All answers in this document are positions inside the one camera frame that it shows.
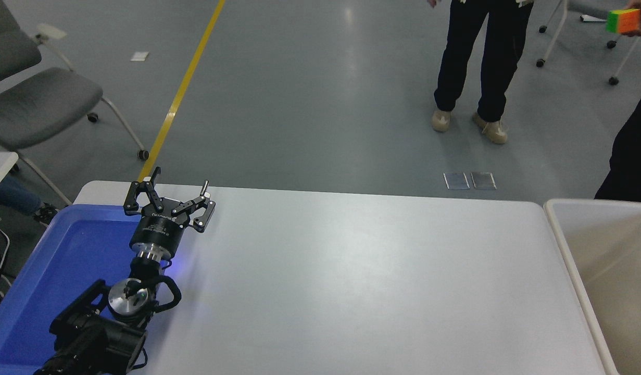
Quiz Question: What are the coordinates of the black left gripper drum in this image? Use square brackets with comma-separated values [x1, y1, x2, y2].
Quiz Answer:
[129, 210, 189, 258]

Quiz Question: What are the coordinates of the colourful puzzle cube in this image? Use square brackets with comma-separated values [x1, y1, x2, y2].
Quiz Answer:
[606, 8, 641, 35]

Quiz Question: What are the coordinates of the blue plastic tray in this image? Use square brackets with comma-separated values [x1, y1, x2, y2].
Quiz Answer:
[0, 203, 167, 375]

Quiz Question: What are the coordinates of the seated person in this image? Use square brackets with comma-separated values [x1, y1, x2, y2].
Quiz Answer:
[0, 173, 59, 226]

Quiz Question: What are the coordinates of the grey padded office chair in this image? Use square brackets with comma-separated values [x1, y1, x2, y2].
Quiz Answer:
[0, 0, 150, 205]

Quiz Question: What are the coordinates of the standing person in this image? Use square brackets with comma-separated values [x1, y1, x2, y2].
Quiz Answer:
[426, 0, 534, 145]

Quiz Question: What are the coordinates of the large pale bin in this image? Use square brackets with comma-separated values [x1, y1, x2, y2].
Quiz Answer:
[543, 198, 641, 375]

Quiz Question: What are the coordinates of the white-framed grey chair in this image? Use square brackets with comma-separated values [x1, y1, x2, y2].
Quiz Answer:
[535, 0, 641, 86]

